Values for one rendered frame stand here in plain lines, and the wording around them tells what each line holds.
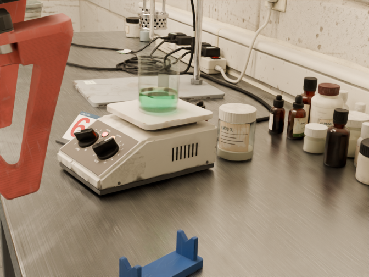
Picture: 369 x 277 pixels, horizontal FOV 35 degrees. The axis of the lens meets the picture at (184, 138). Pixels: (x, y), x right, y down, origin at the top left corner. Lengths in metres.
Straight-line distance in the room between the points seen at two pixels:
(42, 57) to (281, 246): 0.50
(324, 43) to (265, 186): 0.49
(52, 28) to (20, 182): 0.07
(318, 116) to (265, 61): 0.38
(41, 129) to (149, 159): 0.55
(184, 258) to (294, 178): 0.30
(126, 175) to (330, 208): 0.27
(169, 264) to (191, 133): 0.27
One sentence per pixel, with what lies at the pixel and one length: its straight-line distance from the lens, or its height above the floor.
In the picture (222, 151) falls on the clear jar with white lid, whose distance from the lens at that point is 0.91.
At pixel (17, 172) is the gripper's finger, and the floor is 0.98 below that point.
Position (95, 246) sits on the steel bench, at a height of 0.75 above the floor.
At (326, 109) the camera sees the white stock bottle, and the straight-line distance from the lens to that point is 1.01.
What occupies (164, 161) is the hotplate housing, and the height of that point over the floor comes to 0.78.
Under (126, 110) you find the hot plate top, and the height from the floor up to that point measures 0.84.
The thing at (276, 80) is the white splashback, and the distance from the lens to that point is 1.32.
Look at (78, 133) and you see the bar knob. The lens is 0.84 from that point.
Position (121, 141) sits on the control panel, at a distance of 0.80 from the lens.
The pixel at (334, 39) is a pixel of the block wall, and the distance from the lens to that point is 1.22.
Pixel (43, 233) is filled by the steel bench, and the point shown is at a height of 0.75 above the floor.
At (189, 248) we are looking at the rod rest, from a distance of 0.61.
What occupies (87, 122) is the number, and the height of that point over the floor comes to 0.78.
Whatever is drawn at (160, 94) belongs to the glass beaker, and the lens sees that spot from 0.82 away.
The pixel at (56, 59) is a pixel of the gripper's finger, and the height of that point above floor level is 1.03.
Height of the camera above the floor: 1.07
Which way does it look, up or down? 19 degrees down
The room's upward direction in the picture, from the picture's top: 2 degrees clockwise
